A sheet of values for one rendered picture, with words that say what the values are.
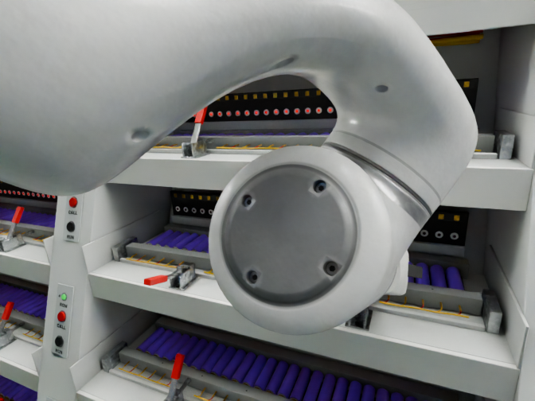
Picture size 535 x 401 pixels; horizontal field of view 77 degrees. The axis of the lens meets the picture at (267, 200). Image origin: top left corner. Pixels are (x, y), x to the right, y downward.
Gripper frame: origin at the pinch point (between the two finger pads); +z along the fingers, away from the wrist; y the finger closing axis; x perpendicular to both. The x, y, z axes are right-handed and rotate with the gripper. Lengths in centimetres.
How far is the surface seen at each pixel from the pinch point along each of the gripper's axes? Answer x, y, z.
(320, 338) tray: -9.6, -4.3, -1.3
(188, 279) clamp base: -5.9, -25.7, -0.4
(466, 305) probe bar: -2.8, 12.0, 3.8
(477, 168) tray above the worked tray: 11.6, 11.0, -5.6
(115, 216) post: 2.6, -44.7, 0.8
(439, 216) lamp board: 9.1, 8.9, 10.3
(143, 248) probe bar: -2.4, -38.1, 2.4
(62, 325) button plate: -18, -49, -1
